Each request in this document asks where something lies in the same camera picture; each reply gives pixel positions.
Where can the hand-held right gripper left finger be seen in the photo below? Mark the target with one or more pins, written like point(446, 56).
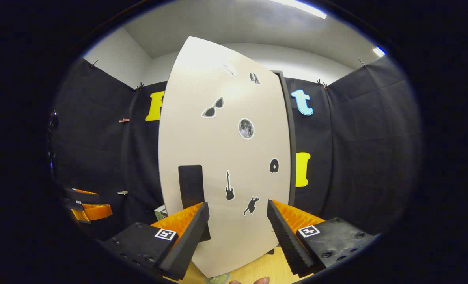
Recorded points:
point(188, 240)

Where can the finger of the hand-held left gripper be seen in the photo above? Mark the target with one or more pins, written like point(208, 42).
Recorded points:
point(82, 198)
point(96, 212)

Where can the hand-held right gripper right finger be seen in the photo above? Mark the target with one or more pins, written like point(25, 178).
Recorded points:
point(287, 240)

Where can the green bottle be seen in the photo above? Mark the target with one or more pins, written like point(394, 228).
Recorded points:
point(219, 279)

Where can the beige cabinet door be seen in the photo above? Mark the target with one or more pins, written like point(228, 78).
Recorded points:
point(218, 150)

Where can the dark grey cabinet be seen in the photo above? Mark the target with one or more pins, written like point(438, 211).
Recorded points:
point(291, 134)

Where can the green book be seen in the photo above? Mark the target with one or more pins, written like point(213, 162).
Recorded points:
point(159, 215)

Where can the black backdrop cloth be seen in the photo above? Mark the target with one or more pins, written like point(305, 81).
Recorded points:
point(356, 157)

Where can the row of black cloth clips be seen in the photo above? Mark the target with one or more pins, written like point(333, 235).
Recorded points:
point(139, 85)

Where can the ceiling light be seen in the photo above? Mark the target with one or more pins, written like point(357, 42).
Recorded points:
point(379, 51)

